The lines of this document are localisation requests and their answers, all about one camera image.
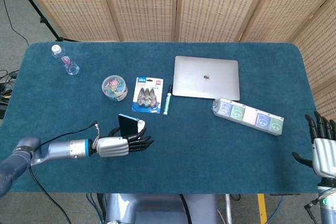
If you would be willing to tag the clear plastic water bottle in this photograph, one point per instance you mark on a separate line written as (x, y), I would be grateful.
(69, 64)

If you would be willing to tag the teal blue tablecloth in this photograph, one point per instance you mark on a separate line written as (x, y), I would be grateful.
(197, 161)

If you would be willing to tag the clear jar of binder clips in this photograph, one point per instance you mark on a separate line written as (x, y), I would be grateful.
(114, 89)

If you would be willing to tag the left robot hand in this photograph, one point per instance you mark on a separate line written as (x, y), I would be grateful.
(115, 146)

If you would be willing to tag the wicker folding screen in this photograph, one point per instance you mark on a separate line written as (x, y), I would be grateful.
(147, 3)

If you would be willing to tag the grey closed laptop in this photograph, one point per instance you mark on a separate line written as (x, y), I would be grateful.
(206, 77)

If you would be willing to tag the grey blue robot torso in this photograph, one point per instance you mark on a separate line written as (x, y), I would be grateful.
(157, 208)

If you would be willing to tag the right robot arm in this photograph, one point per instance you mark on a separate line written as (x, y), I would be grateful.
(328, 203)

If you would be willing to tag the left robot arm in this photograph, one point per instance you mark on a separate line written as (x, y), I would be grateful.
(60, 149)

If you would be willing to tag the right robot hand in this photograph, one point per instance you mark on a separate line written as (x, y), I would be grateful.
(325, 155)

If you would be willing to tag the green whiteboard marker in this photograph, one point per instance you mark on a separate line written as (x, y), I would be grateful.
(167, 102)

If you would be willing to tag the black smartphone with blue edge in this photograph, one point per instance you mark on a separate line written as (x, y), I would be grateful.
(128, 124)

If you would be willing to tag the silver metal table leg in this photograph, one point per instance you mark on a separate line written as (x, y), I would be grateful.
(228, 208)

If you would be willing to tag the white folding phone stand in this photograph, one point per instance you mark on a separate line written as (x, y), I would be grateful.
(141, 124)

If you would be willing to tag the wrapped pocket tissue multipack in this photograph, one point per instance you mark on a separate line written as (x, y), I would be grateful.
(249, 116)

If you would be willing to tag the black tripod stand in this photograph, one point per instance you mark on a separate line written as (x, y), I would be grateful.
(34, 6)

